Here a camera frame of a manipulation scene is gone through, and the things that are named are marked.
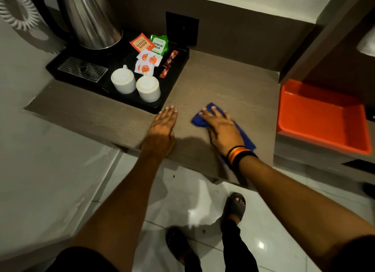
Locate black orange striped wristband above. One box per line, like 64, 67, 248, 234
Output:
225, 145, 258, 171

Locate white ceramic cup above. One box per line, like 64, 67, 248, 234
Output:
111, 64, 137, 95
136, 75, 162, 103

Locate person's right forearm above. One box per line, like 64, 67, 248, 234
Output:
234, 156, 375, 265

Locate person's left hand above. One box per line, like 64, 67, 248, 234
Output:
141, 106, 179, 161

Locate green tea sachet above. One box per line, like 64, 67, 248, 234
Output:
150, 35, 169, 56

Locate black plastic tray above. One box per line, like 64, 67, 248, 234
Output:
46, 31, 190, 115

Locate person's left forearm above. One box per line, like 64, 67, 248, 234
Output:
71, 154, 165, 253

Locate blue cleaning cloth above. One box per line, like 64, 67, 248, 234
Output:
191, 102, 256, 164

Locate stainless steel electric kettle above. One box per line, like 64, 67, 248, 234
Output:
31, 0, 123, 50

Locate white coiled cord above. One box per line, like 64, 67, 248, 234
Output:
0, 0, 40, 31

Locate person's right hand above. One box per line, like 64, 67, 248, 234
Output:
199, 106, 245, 157

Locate black trousers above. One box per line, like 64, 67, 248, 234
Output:
184, 218, 259, 272

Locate orange plastic tray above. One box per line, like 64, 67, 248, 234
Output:
276, 79, 373, 156

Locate metal drip grate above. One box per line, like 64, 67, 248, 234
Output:
58, 57, 109, 83

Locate orange tea sachet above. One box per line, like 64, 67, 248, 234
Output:
129, 33, 156, 54

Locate black slipper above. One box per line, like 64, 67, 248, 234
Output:
220, 192, 247, 232
165, 226, 194, 265

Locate white cloth item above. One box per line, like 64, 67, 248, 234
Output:
356, 26, 375, 58

